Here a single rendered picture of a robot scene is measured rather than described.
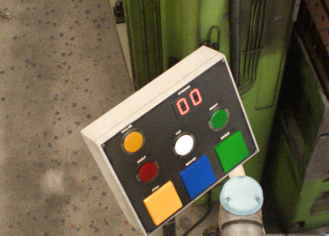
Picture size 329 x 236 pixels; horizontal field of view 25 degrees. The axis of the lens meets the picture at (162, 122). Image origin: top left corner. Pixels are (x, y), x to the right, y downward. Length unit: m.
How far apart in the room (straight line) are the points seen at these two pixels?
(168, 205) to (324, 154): 0.64
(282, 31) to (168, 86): 0.45
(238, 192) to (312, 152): 0.78
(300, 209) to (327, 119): 0.61
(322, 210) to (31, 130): 1.15
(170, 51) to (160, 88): 0.94
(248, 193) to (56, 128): 1.66
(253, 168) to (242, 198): 1.22
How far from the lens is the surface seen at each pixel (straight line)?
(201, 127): 1.60
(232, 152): 1.67
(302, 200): 2.40
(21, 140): 2.90
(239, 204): 1.31
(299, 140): 2.25
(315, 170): 2.19
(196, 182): 1.64
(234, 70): 1.92
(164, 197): 1.60
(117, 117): 1.52
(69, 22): 3.18
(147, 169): 1.55
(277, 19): 1.84
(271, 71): 2.03
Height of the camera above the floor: 2.49
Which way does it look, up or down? 60 degrees down
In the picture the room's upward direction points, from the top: 3 degrees counter-clockwise
